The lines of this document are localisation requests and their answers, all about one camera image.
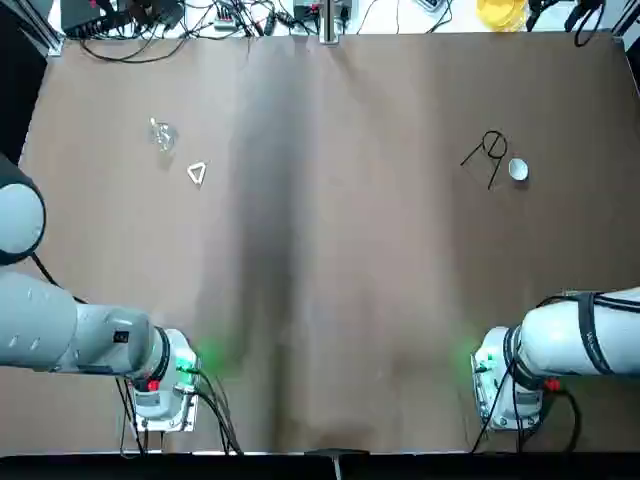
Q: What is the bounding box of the white clay triangle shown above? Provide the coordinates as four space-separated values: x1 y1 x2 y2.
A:
186 160 210 188

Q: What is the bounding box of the black metal tripod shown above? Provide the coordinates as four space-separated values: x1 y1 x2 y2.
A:
460 130 509 191

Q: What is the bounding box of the grey device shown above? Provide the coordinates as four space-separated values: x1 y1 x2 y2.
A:
292 0 359 22

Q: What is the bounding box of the yellow plastic case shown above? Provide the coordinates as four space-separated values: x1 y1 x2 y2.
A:
475 0 529 33

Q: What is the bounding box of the black electronics box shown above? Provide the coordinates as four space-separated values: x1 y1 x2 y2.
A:
60 0 177 37

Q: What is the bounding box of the black base cable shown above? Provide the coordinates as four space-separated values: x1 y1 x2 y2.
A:
113 367 246 457
469 357 584 454

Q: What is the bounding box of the aluminium profile post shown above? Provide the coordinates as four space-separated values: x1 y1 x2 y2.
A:
319 0 343 46

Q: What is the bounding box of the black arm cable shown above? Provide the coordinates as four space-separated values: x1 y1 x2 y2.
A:
535 292 640 314
27 249 91 306

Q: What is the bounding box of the aluminium frame rail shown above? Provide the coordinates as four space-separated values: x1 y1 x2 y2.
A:
610 0 640 52
28 0 65 57

